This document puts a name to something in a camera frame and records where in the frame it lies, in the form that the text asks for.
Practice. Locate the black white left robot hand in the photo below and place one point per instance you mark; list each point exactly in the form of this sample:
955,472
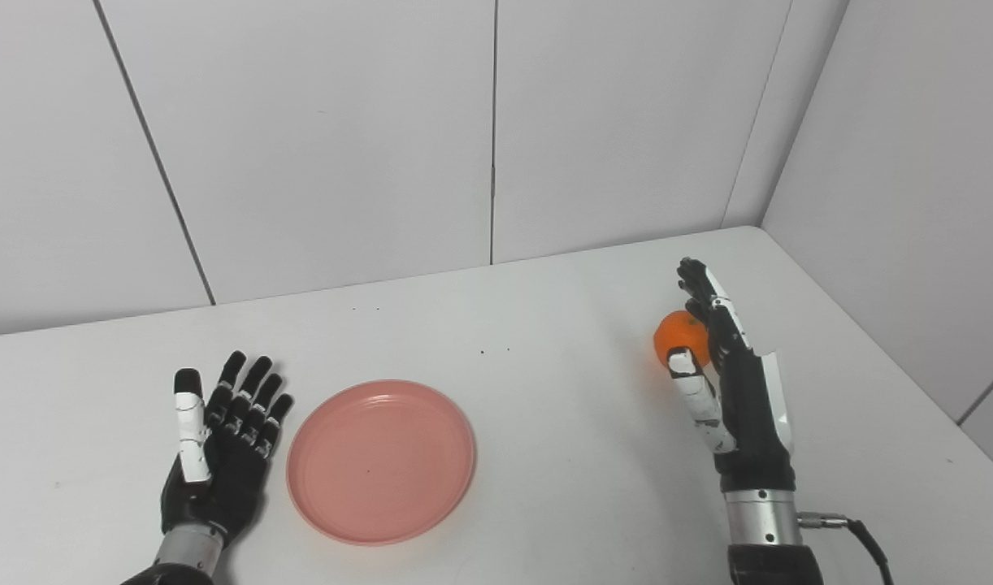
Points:
228,479

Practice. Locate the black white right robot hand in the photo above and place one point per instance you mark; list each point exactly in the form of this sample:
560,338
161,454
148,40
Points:
752,422

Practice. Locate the orange fruit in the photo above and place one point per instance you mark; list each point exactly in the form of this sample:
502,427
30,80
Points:
677,331

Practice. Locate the pink round plate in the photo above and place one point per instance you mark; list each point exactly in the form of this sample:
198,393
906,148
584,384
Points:
380,461

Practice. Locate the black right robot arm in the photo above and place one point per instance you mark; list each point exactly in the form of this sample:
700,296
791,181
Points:
765,528

